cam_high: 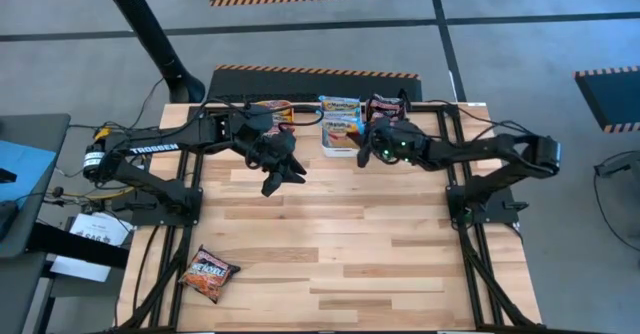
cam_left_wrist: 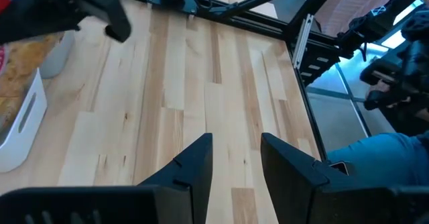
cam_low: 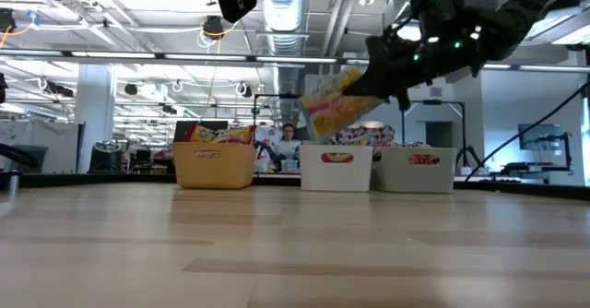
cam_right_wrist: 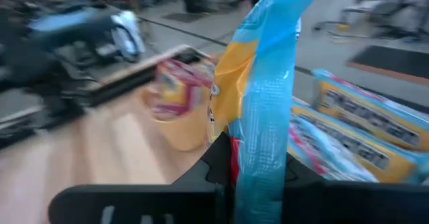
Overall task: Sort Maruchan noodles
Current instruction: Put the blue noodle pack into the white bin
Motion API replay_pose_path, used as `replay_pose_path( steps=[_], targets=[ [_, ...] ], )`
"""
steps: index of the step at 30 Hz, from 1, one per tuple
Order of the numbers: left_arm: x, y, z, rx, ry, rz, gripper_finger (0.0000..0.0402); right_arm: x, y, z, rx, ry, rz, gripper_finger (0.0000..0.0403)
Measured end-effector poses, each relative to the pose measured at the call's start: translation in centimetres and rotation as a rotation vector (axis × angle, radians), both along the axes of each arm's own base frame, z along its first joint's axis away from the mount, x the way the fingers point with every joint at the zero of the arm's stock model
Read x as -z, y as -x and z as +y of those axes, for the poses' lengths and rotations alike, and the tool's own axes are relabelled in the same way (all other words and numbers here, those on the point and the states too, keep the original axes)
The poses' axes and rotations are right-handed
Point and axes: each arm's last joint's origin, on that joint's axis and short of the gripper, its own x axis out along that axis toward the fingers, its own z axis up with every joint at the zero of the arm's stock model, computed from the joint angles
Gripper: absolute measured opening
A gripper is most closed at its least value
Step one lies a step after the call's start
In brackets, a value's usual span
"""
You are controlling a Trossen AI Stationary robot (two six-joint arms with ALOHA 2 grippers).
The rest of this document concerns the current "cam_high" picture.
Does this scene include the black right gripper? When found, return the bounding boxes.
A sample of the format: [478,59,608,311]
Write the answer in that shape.
[356,117,410,170]

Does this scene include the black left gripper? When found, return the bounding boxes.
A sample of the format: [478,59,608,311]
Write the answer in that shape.
[244,121,308,199]

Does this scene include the blue Maruchan beef ramen packet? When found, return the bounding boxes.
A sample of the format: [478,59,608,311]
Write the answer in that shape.
[321,115,365,151]
[318,95,362,117]

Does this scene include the black Maruchan fire noodle packet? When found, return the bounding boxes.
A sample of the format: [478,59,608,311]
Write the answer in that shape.
[367,92,407,111]
[368,107,404,125]

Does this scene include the Maruchan ramen noodle packets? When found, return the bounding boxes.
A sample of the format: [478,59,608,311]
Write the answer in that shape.
[269,99,297,136]

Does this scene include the orange snack packet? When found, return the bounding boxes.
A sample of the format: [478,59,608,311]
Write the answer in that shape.
[178,244,242,305]

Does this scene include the white plastic bin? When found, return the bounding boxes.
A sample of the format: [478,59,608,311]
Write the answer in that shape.
[318,95,366,159]

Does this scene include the yellow plastic bin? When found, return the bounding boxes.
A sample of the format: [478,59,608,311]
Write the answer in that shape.
[267,98,299,138]

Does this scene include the black floor tape line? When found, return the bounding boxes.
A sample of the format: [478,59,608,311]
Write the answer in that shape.
[0,13,640,44]

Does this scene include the black rig diagonal brace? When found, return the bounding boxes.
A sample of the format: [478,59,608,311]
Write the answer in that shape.
[117,243,194,331]
[462,228,539,331]

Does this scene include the white paper sheet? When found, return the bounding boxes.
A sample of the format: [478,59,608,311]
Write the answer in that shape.
[49,212,137,283]

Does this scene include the black padded pole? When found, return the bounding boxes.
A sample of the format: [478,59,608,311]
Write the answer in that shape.
[96,0,207,105]

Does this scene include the black desk bar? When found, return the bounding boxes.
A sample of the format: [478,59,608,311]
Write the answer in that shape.
[27,222,132,270]

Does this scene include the grey desk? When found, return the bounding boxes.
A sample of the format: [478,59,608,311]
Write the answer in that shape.
[0,112,72,334]

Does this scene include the grey floor device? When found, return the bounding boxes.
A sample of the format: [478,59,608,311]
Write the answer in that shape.
[593,150,640,179]

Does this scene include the blue desk pad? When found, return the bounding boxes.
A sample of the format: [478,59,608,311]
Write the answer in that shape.
[0,138,58,210]

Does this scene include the black rig cross rail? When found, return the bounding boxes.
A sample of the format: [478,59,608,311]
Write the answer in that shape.
[187,101,459,118]

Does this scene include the black rig base rail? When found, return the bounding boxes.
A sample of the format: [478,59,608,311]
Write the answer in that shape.
[149,148,204,331]
[434,104,501,328]

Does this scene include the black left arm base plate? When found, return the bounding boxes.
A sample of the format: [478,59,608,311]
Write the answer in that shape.
[130,187,204,227]

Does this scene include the black right camera cable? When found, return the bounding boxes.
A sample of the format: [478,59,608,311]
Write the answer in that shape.
[399,91,531,143]

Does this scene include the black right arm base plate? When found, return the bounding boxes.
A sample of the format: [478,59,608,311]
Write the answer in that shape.
[446,183,522,225]

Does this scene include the black floor cable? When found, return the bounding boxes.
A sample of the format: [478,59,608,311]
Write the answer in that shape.
[592,171,640,255]
[127,76,166,130]

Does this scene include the yellow floor cable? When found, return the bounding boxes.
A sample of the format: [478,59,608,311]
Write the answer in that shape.
[59,186,137,204]

